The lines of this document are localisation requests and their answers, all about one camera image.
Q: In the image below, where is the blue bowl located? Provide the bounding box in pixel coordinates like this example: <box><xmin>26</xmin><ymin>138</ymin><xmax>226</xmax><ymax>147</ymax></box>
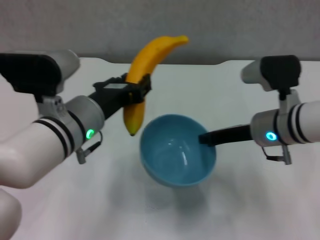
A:
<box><xmin>139</xmin><ymin>113</ymin><xmax>217</xmax><ymax>189</ymax></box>

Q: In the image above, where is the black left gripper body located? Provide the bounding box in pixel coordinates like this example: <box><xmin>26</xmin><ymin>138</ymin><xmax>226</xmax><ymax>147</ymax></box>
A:
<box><xmin>86</xmin><ymin>83</ymin><xmax>141</xmax><ymax>123</ymax></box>

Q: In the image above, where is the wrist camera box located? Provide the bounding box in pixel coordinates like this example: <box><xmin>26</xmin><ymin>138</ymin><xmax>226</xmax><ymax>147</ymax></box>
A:
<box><xmin>240</xmin><ymin>54</ymin><xmax>303</xmax><ymax>111</ymax></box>
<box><xmin>0</xmin><ymin>49</ymin><xmax>81</xmax><ymax>118</ymax></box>

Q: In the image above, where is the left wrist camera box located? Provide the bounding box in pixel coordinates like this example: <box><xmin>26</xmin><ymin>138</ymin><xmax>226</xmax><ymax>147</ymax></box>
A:
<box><xmin>0</xmin><ymin>49</ymin><xmax>81</xmax><ymax>118</ymax></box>

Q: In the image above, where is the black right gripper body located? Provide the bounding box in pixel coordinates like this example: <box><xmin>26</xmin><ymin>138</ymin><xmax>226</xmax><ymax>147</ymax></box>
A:
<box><xmin>214</xmin><ymin>124</ymin><xmax>253</xmax><ymax>147</ymax></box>

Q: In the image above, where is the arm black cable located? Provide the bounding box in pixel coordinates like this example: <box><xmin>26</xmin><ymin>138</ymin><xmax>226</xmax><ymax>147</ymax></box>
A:
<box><xmin>260</xmin><ymin>143</ymin><xmax>294</xmax><ymax>166</ymax></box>
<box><xmin>75</xmin><ymin>130</ymin><xmax>104</xmax><ymax>165</ymax></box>

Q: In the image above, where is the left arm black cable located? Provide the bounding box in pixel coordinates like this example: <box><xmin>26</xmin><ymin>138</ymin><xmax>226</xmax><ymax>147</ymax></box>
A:
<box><xmin>75</xmin><ymin>130</ymin><xmax>104</xmax><ymax>165</ymax></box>

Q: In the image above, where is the yellow banana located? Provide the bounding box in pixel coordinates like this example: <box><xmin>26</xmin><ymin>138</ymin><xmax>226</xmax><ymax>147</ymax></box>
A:
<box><xmin>122</xmin><ymin>34</ymin><xmax>190</xmax><ymax>137</ymax></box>

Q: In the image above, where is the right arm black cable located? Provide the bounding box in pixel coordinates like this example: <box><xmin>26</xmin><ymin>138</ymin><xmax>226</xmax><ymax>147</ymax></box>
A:
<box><xmin>260</xmin><ymin>143</ymin><xmax>294</xmax><ymax>166</ymax></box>

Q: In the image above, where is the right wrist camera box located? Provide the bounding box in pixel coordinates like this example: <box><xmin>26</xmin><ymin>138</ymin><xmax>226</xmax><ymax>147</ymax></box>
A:
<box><xmin>240</xmin><ymin>54</ymin><xmax>303</xmax><ymax>111</ymax></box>

